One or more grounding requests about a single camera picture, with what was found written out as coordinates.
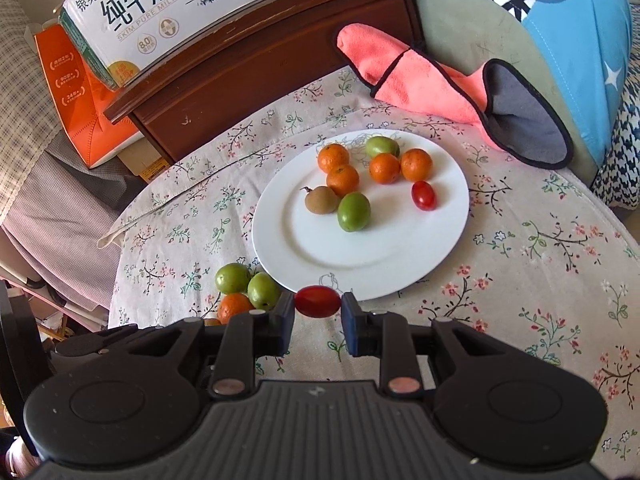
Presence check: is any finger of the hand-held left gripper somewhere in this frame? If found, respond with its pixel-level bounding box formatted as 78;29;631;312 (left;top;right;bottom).
52;324;139;359

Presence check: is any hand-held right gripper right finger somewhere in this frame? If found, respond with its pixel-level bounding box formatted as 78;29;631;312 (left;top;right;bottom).
341;291;493;400

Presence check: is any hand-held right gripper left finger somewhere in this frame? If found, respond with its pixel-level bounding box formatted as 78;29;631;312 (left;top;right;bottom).
150;291;297;401

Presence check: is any red cherry tomato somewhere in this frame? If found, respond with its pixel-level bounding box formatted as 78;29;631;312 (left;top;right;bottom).
294;285;342;319
411;180;437;211

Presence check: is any green jujube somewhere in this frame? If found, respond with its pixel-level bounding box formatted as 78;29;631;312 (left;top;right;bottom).
247;272;282;310
215;263;251;295
365;135;401;159
337;192;372;233

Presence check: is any orange mandarin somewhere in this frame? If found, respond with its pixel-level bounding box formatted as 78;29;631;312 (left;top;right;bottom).
317;143;350;172
217;292;255;325
400;148;434;182
369;153;402;185
326;164;361;198

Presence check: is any white plate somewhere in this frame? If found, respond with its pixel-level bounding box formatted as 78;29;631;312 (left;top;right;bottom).
251;129;470;302

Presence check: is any pink checkered cloth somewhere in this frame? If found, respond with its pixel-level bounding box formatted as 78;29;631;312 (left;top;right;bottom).
0;135;147;311

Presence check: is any floral tablecloth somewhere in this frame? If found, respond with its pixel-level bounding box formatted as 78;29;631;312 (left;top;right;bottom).
97;62;640;480

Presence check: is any brown cardboard box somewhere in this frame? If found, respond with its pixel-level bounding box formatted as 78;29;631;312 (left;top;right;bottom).
117;136;172;184

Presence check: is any orange paper box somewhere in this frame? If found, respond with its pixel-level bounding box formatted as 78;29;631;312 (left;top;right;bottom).
32;22;142;170

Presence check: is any pink oven mitt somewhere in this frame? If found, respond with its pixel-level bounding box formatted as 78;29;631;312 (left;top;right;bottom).
334;22;575;170

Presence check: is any brown wooden cabinet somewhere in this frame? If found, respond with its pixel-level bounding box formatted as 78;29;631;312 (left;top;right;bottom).
102;0;426;165

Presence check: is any plaid curtain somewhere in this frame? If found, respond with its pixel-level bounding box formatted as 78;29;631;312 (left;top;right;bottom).
0;0;67;201

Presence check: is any green cushion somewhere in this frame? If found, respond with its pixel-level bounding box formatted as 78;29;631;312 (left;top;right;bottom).
414;0;601;183

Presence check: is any houndstooth cloth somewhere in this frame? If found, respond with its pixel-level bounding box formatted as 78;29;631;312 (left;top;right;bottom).
590;82;640;211

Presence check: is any white milk carton box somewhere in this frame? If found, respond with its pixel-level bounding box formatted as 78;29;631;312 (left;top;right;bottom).
59;0;321;92

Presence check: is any blue printed pillow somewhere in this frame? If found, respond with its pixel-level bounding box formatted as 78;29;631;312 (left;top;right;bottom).
417;0;633;173

